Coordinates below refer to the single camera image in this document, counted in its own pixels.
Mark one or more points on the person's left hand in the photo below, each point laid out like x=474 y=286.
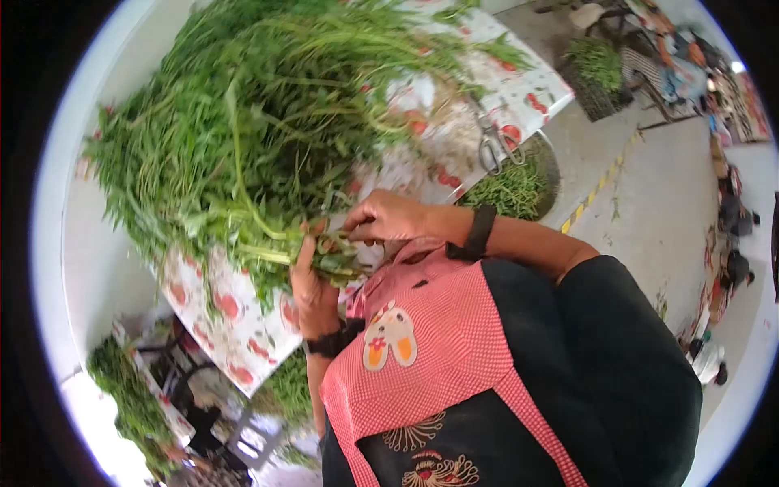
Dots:
x=313 y=298

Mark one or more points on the person's right hand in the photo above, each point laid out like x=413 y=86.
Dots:
x=401 y=216

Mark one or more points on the grey stool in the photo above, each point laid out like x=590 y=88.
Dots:
x=255 y=438

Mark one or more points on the round basket of greens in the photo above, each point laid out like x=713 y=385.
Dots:
x=514 y=188

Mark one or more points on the floral table cloth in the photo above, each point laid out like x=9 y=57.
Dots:
x=243 y=341

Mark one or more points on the market stall with goods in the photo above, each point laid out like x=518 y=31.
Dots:
x=675 y=61

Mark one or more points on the metal scissors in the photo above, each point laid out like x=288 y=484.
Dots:
x=496 y=143

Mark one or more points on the person's left fingers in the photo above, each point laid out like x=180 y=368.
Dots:
x=308 y=249

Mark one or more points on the black wrist band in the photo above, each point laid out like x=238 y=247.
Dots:
x=476 y=234
x=332 y=342

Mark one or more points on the person's right fingers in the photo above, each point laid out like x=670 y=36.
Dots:
x=362 y=225

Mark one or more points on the dark crate of greens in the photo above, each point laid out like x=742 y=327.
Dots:
x=593 y=79

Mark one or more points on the pile of leafy greens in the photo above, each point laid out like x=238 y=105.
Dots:
x=261 y=115

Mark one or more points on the person's body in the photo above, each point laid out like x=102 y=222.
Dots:
x=523 y=377

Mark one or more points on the bunch of green stems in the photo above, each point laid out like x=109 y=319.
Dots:
x=332 y=262

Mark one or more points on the table with greens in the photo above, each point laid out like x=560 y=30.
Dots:
x=131 y=395

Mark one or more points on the heap of greens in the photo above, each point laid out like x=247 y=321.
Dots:
x=289 y=383

